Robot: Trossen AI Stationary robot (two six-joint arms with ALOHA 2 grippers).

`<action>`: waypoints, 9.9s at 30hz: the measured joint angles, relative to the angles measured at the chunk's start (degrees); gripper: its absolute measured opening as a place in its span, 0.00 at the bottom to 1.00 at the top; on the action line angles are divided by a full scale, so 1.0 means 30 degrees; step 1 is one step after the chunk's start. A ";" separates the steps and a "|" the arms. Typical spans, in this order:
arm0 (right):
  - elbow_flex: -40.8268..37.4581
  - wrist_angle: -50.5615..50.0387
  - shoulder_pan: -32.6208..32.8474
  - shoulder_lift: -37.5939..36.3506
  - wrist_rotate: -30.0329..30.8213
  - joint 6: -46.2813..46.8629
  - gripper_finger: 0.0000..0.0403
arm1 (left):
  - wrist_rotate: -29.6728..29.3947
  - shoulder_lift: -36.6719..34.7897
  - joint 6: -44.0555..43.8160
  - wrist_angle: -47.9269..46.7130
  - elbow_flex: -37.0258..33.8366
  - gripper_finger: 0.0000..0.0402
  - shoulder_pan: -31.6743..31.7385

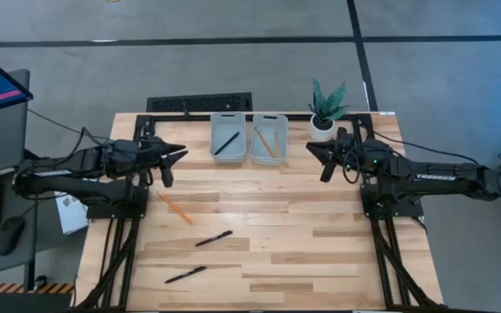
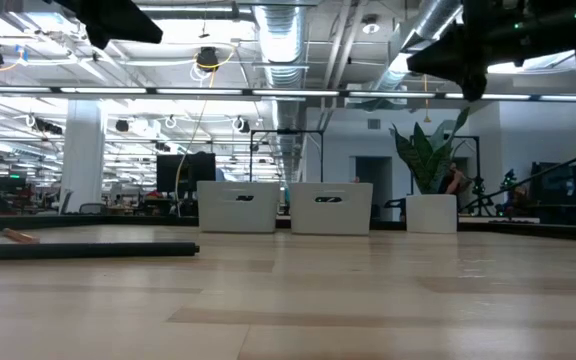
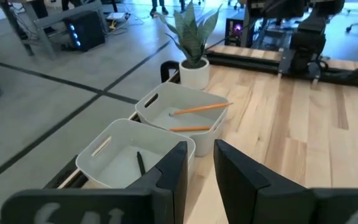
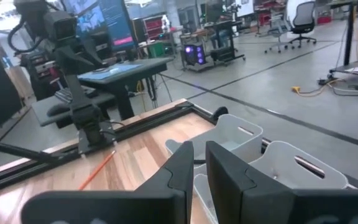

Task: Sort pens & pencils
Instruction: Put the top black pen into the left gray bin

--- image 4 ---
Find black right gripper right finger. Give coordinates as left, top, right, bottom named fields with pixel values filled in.
left=206, top=140, right=358, bottom=224

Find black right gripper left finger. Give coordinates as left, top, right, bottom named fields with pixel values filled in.
left=20, top=141, right=195, bottom=224

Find orange pencil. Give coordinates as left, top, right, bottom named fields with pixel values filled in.
left=78, top=150, right=117, bottom=190

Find grey plastic bin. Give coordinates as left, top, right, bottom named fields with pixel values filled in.
left=193, top=141, right=351, bottom=224
left=165, top=114, right=264, bottom=177

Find black computer mouse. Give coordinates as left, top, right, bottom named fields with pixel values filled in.
left=46, top=103, right=71, bottom=118

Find blue desk mat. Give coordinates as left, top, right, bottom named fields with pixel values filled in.
left=81, top=63, right=144, bottom=81

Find black keyboard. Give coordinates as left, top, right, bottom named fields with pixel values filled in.
left=53, top=86, right=98, bottom=104

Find computer monitor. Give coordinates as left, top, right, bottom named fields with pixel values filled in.
left=78, top=57, right=175, bottom=122

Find black equipment workbench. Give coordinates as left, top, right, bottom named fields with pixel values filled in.
left=178, top=20, right=247, bottom=73

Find computer tower purple lights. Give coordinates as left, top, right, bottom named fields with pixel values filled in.
left=183, top=43, right=208, bottom=68

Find black diagonal support strut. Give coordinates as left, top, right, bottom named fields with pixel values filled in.
left=0, top=136, right=62, bottom=165

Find green box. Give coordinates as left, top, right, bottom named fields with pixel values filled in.
left=147, top=40, right=167, bottom=59

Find red shelf unit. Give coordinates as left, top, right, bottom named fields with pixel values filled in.
left=142, top=14, right=168, bottom=40

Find grey office chair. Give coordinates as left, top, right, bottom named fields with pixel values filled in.
left=264, top=12, right=292, bottom=54

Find monitor dark blue screen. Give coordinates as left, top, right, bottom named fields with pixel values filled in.
left=98, top=0, right=136, bottom=52

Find monitor light blue screen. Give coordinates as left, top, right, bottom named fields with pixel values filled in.
left=61, top=0, right=109, bottom=40

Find black office chair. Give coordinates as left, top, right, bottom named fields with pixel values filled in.
left=287, top=1, right=318, bottom=49

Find red bin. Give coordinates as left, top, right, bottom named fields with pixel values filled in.
left=317, top=15, right=334, bottom=25

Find black aluminium table frame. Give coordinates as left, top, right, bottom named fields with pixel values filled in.
left=0, top=100, right=358, bottom=197

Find yellow power cord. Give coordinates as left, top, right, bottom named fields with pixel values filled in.
left=291, top=78, right=346, bottom=98

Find black post stand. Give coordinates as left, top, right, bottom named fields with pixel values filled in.
left=318, top=0, right=358, bottom=87

